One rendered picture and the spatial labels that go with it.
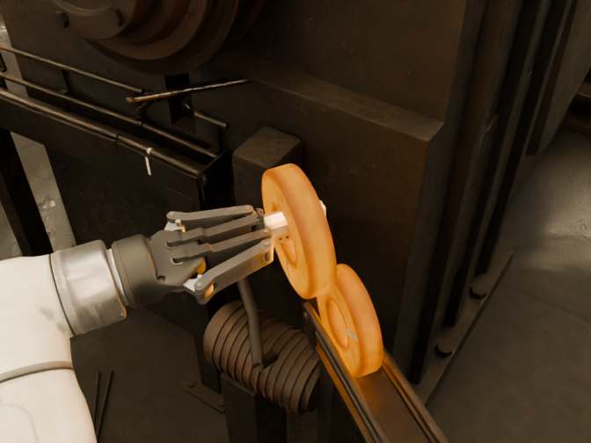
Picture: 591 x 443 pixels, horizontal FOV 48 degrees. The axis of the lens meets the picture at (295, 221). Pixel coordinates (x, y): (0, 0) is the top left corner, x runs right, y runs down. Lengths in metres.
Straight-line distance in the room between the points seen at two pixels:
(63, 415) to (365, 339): 0.39
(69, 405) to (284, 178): 0.31
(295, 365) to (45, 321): 0.52
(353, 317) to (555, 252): 1.34
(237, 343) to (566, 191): 1.49
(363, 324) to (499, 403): 0.93
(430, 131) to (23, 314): 0.60
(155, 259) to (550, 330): 1.38
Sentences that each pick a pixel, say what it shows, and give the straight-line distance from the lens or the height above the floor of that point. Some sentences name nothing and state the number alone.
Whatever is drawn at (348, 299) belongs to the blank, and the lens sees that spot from 0.87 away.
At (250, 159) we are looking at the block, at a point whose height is 0.80.
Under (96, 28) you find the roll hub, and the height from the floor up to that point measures 1.00.
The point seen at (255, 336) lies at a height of 0.56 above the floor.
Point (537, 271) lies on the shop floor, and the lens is 2.07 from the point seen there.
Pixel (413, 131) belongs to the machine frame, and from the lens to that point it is 0.99.
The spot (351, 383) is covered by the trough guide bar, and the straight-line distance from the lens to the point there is 0.90.
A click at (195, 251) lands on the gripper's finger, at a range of 0.72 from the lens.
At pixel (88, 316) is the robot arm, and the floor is 0.92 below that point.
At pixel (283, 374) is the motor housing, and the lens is 1.11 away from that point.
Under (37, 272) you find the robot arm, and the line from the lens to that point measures 0.71.
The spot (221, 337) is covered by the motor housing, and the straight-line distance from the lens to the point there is 1.16.
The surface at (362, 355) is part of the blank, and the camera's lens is 0.88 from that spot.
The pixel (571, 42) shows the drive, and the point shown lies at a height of 0.64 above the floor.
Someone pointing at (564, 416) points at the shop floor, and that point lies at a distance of 1.79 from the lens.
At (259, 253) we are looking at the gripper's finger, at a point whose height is 0.93.
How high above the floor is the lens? 1.45
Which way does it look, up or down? 44 degrees down
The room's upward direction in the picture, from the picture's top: straight up
